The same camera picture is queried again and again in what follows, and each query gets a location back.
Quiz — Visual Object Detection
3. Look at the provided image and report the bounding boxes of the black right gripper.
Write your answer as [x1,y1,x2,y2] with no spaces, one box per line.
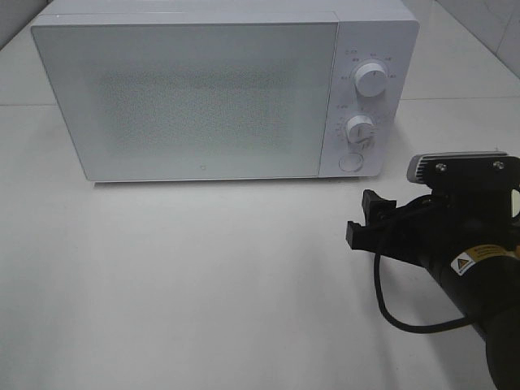
[345,189,519,268]

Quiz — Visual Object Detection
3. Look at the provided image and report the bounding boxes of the round white door button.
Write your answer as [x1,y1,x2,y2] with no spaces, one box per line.
[338,153,363,172]

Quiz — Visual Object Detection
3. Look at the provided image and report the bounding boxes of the white microwave door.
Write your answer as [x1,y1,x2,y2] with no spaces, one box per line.
[32,23,337,182]

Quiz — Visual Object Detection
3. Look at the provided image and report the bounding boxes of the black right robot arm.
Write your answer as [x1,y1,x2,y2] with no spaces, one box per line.
[346,189,519,389]

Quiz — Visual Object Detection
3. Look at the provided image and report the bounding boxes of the white lower microwave knob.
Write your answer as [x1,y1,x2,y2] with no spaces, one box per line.
[345,115,375,143]

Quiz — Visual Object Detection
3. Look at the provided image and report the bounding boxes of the white microwave knob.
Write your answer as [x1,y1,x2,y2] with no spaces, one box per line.
[353,60,388,98]
[345,115,375,143]

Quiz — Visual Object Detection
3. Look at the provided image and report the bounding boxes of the white upper microwave knob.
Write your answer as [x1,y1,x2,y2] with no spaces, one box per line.
[353,60,388,98]

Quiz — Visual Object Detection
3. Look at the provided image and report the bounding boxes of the white microwave oven body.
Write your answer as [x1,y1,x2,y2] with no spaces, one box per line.
[31,1,419,181]

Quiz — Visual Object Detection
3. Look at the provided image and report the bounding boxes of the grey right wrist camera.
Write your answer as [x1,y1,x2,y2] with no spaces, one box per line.
[406,151,509,184]

